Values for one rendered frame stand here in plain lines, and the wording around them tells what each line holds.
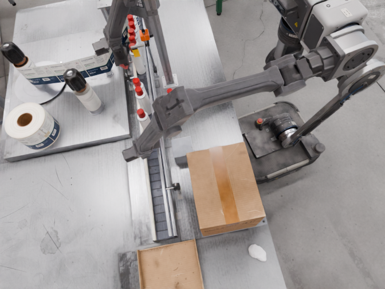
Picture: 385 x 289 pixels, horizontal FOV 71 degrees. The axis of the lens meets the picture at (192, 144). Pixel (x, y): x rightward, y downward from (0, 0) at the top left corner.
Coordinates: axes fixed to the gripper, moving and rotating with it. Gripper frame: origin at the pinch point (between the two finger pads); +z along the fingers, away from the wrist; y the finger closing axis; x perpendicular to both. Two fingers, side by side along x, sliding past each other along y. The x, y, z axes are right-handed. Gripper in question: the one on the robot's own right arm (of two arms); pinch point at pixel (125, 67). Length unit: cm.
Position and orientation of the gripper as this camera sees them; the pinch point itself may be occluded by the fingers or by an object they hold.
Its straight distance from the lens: 151.4
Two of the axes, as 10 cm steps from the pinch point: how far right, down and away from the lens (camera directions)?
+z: 0.7, 4.0, 9.1
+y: 1.9, 8.9, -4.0
